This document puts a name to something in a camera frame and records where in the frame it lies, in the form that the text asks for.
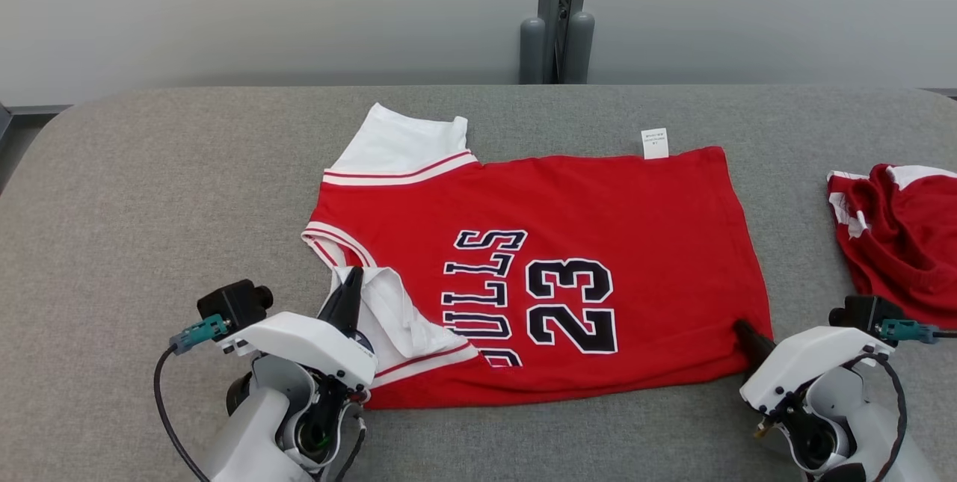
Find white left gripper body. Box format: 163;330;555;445
221;311;379;394

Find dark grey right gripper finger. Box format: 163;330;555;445
734;319;779;371

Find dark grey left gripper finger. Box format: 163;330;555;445
318;266;366;338

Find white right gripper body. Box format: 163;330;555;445
739;326;895;418

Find red shorts with white stripes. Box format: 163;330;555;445
826;163;957;330

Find red Bulls 23 jersey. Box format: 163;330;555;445
301;102;775;410

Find right camera cable teal connector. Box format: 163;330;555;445
876;319;957;344

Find camera cable teal connector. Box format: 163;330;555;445
153;314;229;482
876;319;957;344

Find left camera cable teal connector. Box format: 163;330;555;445
153;314;229;482

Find thin black right gripper cable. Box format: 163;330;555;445
852;351;909;482

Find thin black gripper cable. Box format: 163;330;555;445
852;351;909;482
329;401;369;482

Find thin black left gripper cable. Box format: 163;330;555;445
329;401;369;482

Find grey double metal post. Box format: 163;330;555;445
520;0;596;85

